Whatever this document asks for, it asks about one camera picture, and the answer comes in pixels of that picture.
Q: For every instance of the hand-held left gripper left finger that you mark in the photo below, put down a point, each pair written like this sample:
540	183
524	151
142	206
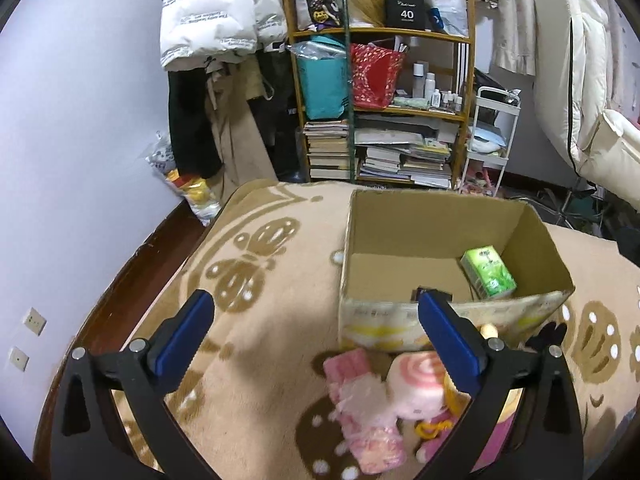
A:
185	340

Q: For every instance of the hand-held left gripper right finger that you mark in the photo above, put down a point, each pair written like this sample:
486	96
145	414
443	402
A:
450	340

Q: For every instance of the yellow plush toy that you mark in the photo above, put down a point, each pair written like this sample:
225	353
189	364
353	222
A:
487	332

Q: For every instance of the pale pink swirl plush toy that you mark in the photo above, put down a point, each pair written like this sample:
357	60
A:
415	380

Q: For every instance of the printed cardboard box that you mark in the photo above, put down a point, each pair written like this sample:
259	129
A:
380	320

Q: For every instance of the pink purple plush toy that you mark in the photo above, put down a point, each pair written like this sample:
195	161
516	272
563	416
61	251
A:
440	420

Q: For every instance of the pink packet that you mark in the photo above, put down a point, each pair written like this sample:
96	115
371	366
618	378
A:
370	440

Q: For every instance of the small black item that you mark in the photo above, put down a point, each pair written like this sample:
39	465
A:
416	293

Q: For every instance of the green tissue packet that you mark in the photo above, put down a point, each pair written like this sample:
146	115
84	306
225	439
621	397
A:
487	270

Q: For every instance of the beige brown printed blanket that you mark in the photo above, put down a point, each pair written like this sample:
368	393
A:
280	280

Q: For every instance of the clear bag of toys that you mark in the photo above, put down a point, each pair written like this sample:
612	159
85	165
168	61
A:
195	195

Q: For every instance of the pile of pink toys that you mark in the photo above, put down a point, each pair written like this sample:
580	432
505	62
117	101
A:
477	182

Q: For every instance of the pile of books and papers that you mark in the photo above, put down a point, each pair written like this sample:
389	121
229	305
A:
405	160

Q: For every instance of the pale blue cloth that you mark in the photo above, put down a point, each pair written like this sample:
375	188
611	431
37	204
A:
487	140

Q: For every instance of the hanging beige coat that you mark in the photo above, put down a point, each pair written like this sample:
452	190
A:
235	140

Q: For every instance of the hanging black trousers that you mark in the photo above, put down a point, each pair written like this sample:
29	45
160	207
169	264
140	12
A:
192	125

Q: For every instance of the stack of old books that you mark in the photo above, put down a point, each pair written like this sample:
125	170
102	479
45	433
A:
327	150

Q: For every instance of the white rolling cart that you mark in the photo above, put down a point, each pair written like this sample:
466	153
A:
500	108

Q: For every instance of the hanging dark jacket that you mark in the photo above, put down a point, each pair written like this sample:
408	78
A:
280	120

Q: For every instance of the pale green cloth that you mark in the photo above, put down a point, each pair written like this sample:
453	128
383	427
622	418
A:
412	102

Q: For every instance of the group of cosmetic bottles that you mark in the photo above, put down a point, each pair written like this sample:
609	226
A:
430	87

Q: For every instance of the thin green pole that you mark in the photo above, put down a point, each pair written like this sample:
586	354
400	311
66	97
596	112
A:
348	85

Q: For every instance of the red patterned gift bag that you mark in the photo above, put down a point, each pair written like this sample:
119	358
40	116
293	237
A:
375	75

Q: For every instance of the cream padded office chair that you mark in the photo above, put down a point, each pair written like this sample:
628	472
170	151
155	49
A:
560	85

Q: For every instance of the teal bag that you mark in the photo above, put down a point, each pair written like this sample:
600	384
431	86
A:
322	85

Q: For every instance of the wooden bookshelf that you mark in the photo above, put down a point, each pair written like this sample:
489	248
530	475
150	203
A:
375	33

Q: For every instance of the clear plastic bag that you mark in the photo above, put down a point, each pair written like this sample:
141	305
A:
315	50

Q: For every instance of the white printed puffer jacket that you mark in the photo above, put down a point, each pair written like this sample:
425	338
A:
215	15

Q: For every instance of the black square box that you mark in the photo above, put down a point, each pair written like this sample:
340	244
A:
404	10

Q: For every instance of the dark wooden bed frame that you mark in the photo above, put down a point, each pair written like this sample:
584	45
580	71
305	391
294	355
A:
145	270

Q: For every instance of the white wall socket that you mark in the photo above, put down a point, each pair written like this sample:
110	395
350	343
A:
18	358
34	321

